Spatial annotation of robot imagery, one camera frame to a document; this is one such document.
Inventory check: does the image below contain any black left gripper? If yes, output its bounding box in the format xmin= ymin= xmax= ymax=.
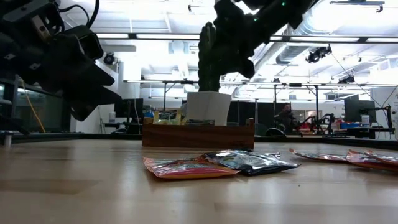
xmin=0 ymin=34 xmax=122 ymax=122

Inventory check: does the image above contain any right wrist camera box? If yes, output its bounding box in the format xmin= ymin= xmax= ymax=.
xmin=213 ymin=0 xmax=243 ymax=31

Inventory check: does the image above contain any yellow cable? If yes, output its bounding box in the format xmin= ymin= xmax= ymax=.
xmin=20 ymin=79 xmax=47 ymax=134

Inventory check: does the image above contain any long LED light bar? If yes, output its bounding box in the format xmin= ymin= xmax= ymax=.
xmin=96 ymin=32 xmax=398 ymax=44

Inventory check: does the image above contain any black mounted camera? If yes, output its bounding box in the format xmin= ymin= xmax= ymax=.
xmin=337 ymin=74 xmax=357 ymax=85
xmin=305 ymin=45 xmax=333 ymax=65

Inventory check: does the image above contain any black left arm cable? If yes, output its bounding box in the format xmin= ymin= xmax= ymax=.
xmin=58 ymin=0 xmax=101 ymax=29

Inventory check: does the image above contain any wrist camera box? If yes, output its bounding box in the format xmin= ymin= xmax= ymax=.
xmin=63 ymin=24 xmax=105 ymax=62
xmin=213 ymin=0 xmax=243 ymax=31

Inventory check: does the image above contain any wooden organizer box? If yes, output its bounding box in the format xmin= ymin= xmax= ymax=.
xmin=141 ymin=118 xmax=255 ymax=149

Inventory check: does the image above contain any tall green cactus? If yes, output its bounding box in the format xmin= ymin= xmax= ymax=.
xmin=198 ymin=21 xmax=220 ymax=93

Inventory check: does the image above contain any black computer monitor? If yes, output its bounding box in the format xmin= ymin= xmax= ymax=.
xmin=119 ymin=98 xmax=144 ymax=119
xmin=343 ymin=99 xmax=376 ymax=124

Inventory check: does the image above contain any orange tea packet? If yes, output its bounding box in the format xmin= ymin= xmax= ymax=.
xmin=288 ymin=147 xmax=348 ymax=163
xmin=142 ymin=156 xmax=241 ymax=180
xmin=345 ymin=149 xmax=398 ymax=172
xmin=363 ymin=149 xmax=398 ymax=166

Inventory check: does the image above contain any person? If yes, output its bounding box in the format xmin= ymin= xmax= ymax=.
xmin=276 ymin=103 xmax=301 ymax=133

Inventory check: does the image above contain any white cylindrical post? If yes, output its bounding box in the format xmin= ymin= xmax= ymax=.
xmin=0 ymin=130 xmax=15 ymax=149

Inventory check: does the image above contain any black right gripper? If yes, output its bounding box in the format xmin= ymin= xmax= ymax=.
xmin=217 ymin=9 xmax=271 ymax=79

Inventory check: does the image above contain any blue blackcurrant tea packet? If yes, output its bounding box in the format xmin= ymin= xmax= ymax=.
xmin=201 ymin=149 xmax=302 ymax=177
xmin=185 ymin=119 xmax=216 ymax=126

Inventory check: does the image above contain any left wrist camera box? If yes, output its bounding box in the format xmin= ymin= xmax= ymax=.
xmin=63 ymin=24 xmax=105 ymax=62

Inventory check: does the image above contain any black dome camera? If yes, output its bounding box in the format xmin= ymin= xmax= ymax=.
xmin=103 ymin=52 xmax=117 ymax=66

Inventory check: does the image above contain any thin black metal frame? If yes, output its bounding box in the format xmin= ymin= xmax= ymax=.
xmin=123 ymin=80 xmax=321 ymax=125

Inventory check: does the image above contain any black partition panel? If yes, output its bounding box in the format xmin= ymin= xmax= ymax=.
xmin=231 ymin=101 xmax=277 ymax=126

